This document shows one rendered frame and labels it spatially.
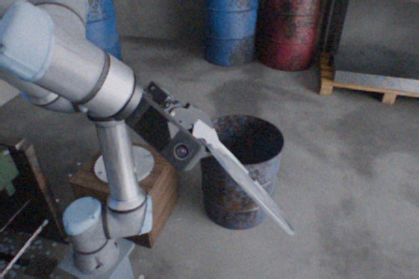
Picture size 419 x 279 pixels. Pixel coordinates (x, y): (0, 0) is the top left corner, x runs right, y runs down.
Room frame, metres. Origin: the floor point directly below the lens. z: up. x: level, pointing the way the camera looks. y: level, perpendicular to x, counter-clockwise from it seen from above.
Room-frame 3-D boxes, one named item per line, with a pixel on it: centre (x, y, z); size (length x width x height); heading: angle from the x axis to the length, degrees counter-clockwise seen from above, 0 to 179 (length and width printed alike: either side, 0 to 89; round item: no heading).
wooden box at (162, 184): (1.20, 0.42, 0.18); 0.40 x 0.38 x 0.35; 72
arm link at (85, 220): (0.62, 0.38, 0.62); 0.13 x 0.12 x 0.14; 103
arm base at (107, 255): (0.62, 0.38, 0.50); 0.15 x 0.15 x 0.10
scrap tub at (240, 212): (1.26, -0.16, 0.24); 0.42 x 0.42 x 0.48
